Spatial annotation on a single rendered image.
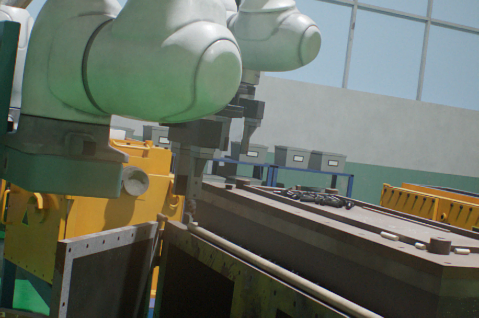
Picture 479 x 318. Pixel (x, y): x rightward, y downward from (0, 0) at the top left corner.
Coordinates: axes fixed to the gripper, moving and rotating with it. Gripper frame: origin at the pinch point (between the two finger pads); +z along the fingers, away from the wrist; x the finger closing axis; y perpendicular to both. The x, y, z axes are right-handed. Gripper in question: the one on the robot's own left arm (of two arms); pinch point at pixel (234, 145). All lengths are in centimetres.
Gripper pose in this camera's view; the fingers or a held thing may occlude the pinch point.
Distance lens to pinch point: 247.7
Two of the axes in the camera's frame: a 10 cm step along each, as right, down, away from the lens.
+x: -9.0, -1.3, 4.1
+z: -1.3, 9.9, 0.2
